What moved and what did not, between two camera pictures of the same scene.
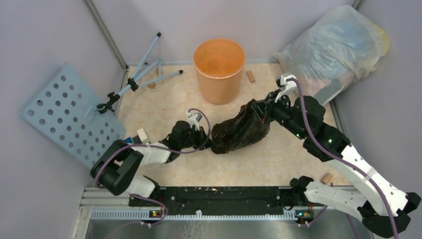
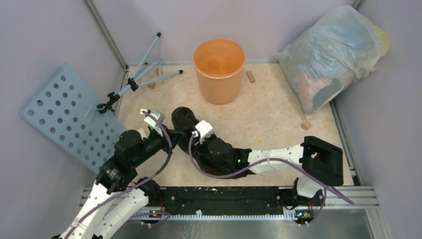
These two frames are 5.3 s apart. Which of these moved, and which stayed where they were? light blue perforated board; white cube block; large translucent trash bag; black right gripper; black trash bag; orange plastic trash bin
Moved: black trash bag; black right gripper
Stayed: large translucent trash bag; white cube block; light blue perforated board; orange plastic trash bin
